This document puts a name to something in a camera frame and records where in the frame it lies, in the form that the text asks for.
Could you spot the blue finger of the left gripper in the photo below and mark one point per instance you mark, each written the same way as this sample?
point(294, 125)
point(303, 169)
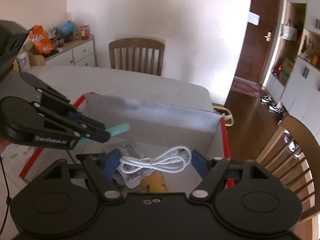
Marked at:
point(62, 123)
point(53, 100)

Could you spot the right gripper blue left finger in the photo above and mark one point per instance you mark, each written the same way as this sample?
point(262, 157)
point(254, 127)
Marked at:
point(99, 170)

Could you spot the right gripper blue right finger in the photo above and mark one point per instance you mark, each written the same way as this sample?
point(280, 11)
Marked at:
point(212, 173)

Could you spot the mint green item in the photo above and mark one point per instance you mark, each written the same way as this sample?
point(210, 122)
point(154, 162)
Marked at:
point(113, 131)

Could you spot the yellow orange snack packet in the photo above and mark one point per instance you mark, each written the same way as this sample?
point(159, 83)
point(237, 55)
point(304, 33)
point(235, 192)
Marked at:
point(154, 183)

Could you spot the white mug with picture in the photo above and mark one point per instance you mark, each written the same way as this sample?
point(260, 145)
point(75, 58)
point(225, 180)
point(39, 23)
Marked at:
point(23, 62)

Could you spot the white drawer sideboard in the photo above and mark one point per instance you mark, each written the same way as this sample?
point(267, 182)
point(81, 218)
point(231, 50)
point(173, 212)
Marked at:
point(79, 53)

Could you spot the orange snack bag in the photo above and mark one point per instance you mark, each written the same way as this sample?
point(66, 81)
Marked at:
point(40, 40)

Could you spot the red white cardboard box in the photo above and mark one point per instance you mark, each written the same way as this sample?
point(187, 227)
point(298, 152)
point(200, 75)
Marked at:
point(154, 126)

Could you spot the blue globe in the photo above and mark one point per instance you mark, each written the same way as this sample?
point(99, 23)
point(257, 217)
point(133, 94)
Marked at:
point(65, 29)

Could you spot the red lid jar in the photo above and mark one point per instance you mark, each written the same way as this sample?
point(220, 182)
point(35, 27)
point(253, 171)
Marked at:
point(85, 32)

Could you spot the wooden chair right side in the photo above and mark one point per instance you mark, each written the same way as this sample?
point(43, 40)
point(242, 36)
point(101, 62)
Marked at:
point(292, 155)

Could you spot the red patterned door mat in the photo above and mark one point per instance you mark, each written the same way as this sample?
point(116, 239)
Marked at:
point(246, 87)

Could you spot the pair of sneakers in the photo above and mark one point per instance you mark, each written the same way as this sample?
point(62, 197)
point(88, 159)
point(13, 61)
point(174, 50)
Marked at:
point(271, 105)

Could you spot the wooden chair behind table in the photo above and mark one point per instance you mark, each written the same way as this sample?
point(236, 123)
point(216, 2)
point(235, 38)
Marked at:
point(142, 55)

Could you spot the brown wooden door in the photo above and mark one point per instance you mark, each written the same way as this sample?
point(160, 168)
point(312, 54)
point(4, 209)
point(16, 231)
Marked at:
point(263, 17)

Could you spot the grey hanging tote bag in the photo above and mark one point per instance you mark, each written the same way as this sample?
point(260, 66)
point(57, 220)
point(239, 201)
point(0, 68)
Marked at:
point(288, 32)

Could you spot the white wall cabinet unit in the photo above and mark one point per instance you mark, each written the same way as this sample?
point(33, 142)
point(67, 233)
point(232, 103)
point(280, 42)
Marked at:
point(294, 81)

